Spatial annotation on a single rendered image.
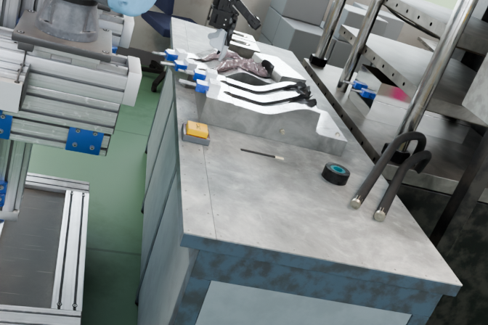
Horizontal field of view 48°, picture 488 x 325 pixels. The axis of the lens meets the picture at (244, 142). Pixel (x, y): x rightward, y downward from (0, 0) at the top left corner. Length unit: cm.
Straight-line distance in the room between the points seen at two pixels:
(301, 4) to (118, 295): 280
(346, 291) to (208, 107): 71
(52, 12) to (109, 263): 125
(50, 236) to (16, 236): 11
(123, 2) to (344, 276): 79
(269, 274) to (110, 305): 99
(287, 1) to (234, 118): 261
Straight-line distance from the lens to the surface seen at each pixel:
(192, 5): 469
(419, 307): 151
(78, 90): 144
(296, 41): 402
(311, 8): 437
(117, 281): 229
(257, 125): 178
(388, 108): 251
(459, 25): 202
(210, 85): 177
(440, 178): 218
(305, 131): 182
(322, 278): 135
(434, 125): 263
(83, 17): 139
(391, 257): 143
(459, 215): 205
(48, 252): 202
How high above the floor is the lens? 145
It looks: 22 degrees down
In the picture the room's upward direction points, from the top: 19 degrees clockwise
